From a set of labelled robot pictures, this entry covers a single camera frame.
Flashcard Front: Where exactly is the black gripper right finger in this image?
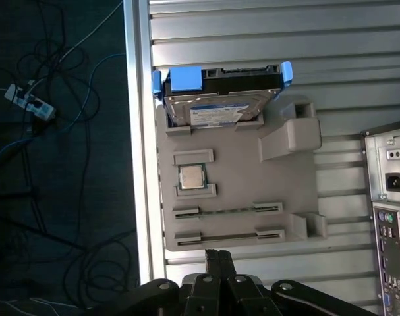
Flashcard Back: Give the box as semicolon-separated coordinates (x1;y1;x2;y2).
219;250;380;316

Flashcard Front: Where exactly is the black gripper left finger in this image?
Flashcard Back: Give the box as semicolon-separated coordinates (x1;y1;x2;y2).
97;249;221;316

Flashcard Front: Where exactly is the hard disk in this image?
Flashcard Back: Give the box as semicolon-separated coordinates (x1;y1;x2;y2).
152;63;293;128

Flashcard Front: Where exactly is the grey parts rack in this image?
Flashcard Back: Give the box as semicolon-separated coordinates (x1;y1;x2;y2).
155;94;329;253

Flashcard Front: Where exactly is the silver CPU chip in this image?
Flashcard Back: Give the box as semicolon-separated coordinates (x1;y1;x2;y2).
177;163;208;191

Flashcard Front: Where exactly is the black open PC case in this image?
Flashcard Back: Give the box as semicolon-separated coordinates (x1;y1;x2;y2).
360;120;400;316

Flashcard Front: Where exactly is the grey power supply unit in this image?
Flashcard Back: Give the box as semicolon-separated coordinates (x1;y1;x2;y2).
377;133;400;202

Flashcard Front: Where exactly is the white power strip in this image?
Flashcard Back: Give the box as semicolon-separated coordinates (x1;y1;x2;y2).
4;84;57;121

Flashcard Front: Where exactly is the blue floor cable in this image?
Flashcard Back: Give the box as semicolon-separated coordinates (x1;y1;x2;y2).
0;52;127;165

